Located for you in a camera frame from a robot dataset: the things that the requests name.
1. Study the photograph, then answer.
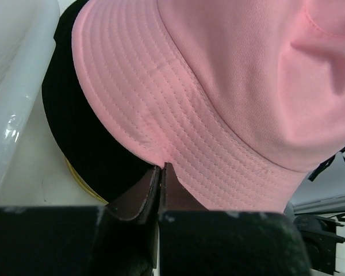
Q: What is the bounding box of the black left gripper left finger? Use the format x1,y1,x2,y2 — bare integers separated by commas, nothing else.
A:
0,168,160,275

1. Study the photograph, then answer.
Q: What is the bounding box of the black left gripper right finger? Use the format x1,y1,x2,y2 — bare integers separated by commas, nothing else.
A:
158,164,311,275

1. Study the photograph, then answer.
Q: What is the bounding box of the black bucket hat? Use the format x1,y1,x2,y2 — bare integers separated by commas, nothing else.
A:
42,1,153,202

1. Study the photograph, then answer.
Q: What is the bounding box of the pink hat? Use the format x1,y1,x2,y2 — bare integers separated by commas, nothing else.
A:
72,1,345,212

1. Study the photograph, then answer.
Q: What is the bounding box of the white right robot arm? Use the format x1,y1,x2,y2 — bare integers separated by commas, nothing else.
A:
284,204,345,275

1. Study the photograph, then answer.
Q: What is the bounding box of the white plastic basket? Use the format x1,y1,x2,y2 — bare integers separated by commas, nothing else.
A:
0,1,60,189

